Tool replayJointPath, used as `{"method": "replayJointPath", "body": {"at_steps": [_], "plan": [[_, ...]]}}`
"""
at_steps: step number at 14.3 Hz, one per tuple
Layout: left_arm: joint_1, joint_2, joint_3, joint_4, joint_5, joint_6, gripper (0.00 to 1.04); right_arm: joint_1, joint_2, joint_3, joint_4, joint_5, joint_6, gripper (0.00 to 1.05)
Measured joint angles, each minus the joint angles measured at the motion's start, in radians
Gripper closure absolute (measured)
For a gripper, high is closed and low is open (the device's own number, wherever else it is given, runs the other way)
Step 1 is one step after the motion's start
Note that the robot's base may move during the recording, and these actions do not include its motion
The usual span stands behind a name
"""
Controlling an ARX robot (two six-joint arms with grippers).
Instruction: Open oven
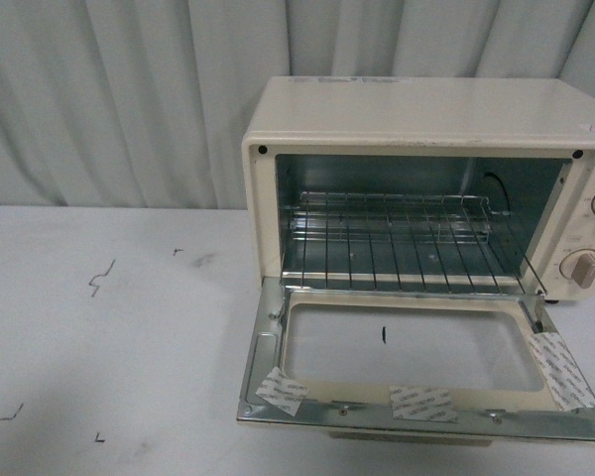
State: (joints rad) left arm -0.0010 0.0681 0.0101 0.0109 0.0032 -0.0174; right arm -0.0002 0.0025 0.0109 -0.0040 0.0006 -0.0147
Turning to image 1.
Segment wire oven rack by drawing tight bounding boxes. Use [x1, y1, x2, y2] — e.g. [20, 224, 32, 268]
[281, 191, 546, 296]

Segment cream Toshiba toaster oven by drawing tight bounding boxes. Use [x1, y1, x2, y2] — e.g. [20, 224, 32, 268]
[242, 76, 595, 300]

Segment cream oven door with window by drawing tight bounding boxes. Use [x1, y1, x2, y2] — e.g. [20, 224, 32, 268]
[237, 278, 595, 445]

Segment left tape piece on door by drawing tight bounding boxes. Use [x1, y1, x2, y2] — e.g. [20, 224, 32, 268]
[255, 367, 309, 417]

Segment right tape piece on door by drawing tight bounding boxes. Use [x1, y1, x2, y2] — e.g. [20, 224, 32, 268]
[528, 332, 595, 412]

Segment lower beige oven knob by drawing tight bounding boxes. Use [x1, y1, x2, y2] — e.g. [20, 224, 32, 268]
[559, 249, 595, 290]

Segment grey-white curtain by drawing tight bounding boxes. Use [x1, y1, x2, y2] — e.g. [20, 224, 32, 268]
[0, 1, 595, 209]

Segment middle tape piece on door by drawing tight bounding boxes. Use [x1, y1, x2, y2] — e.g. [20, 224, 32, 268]
[389, 386, 458, 423]

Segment tape piece on door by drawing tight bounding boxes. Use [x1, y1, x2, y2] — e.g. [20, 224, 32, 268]
[389, 386, 458, 423]
[528, 332, 595, 412]
[255, 367, 309, 417]

